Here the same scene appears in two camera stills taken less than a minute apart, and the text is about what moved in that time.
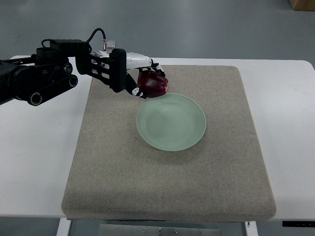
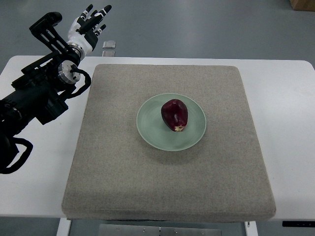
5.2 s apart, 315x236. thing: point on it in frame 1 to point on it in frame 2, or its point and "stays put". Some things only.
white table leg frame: (64, 227) stays put
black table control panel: (299, 223) stays put
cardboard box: (303, 5) stays put
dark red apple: (152, 84) to (174, 114)
